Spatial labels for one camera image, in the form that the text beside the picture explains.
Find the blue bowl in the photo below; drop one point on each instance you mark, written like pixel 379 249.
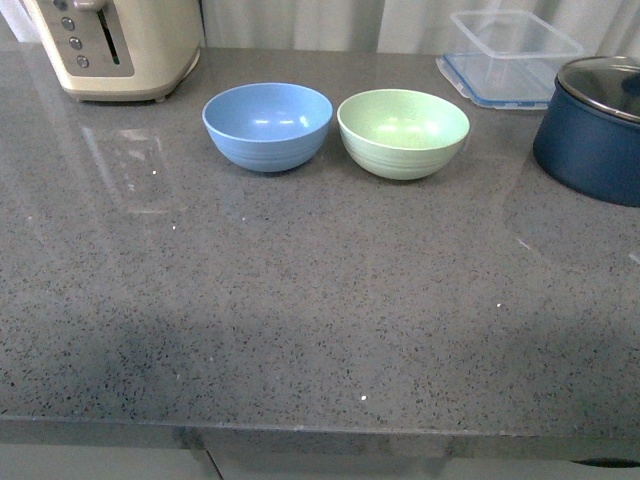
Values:
pixel 268 127

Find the clear plastic container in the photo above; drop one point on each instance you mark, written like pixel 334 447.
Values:
pixel 513 34

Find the blue saucepan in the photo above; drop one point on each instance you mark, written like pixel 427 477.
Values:
pixel 589 151

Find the cream toaster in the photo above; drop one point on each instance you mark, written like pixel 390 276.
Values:
pixel 119 51

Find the blue-rimmed container lid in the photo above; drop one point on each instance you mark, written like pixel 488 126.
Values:
pixel 507 84

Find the green bowl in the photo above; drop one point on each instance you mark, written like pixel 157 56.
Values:
pixel 401 134

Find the glass pot lid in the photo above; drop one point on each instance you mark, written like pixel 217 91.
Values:
pixel 609 84

